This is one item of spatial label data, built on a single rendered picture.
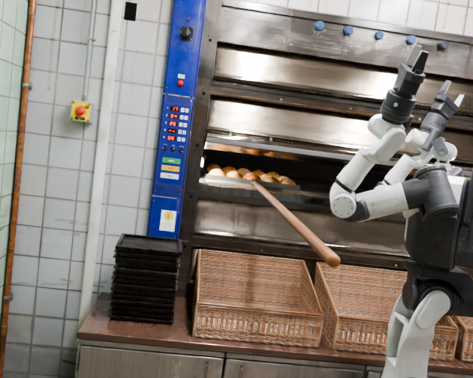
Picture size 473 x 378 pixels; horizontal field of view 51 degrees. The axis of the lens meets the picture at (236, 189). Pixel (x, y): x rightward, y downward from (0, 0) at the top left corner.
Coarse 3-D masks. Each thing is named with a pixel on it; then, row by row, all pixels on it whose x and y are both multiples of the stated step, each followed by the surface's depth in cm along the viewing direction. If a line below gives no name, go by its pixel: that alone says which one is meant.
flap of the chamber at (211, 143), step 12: (216, 144) 240; (228, 144) 238; (240, 144) 238; (252, 144) 239; (264, 144) 240; (288, 156) 251; (300, 156) 247; (312, 156) 243; (324, 156) 242; (336, 156) 242; (348, 156) 243; (372, 168) 258; (384, 168) 254; (420, 168) 246
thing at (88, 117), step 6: (72, 102) 237; (78, 102) 237; (84, 102) 238; (90, 102) 238; (72, 108) 237; (84, 108) 238; (90, 108) 238; (72, 114) 238; (84, 114) 238; (90, 114) 239; (72, 120) 238; (78, 120) 238; (84, 120) 238; (90, 120) 239
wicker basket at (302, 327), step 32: (224, 256) 254; (256, 256) 256; (224, 288) 252; (256, 288) 254; (288, 288) 255; (192, 320) 225; (224, 320) 232; (256, 320) 212; (288, 320) 213; (320, 320) 214
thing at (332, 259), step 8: (256, 184) 262; (264, 192) 229; (272, 200) 203; (280, 208) 181; (288, 216) 164; (296, 224) 151; (304, 232) 138; (312, 232) 137; (312, 240) 128; (320, 240) 127; (320, 248) 120; (328, 248) 117; (328, 256) 112; (336, 256) 111; (328, 264) 112; (336, 264) 111
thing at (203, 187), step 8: (200, 184) 253; (208, 184) 254; (216, 184) 259; (208, 192) 254; (216, 192) 254; (224, 192) 255; (232, 192) 255; (240, 192) 255; (248, 192) 256; (256, 192) 256; (272, 192) 258; (280, 200) 257; (288, 200) 258; (296, 200) 258; (304, 200) 258; (312, 200) 259; (320, 200) 259; (328, 200) 259
